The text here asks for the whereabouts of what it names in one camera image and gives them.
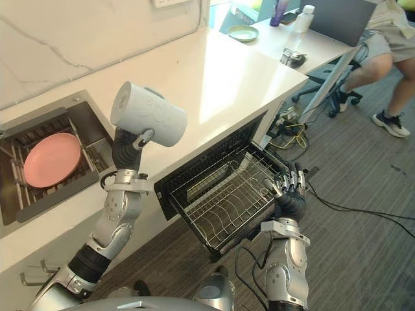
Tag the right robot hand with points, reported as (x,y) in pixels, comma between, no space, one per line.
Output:
(291,202)

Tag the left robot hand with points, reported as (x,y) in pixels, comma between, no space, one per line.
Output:
(126,152)

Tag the white cup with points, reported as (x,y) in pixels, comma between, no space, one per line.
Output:
(152,113)

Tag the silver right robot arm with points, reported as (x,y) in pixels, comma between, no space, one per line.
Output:
(285,272)

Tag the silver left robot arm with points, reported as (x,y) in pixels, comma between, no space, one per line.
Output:
(113,207)

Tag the metal sink rack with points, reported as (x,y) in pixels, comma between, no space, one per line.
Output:
(94,155)

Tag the steel sink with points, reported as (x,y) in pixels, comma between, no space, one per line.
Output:
(88,118)

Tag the black dishwasher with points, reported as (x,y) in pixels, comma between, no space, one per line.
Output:
(161,200)

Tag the pink plate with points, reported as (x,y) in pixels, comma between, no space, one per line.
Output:
(52,160)

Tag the power strip with plugs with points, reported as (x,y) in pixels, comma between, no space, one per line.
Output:
(285,124)

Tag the black office chair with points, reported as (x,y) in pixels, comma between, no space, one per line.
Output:
(324,76)

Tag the white desk leg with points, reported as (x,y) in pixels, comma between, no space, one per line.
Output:
(330,77)

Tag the silver robot body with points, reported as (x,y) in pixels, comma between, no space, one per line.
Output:
(136,304)

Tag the green plate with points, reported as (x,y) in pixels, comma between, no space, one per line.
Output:
(243,33)

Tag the teal box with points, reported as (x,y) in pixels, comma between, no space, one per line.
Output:
(238,16)

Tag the clear bottle white cap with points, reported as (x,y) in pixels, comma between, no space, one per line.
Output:
(303,21)

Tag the grey laptop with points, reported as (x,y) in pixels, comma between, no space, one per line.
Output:
(340,19)

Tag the person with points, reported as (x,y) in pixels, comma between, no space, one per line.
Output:
(386,35)

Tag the metal wall hook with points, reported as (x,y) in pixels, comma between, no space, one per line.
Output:
(32,279)
(48,267)

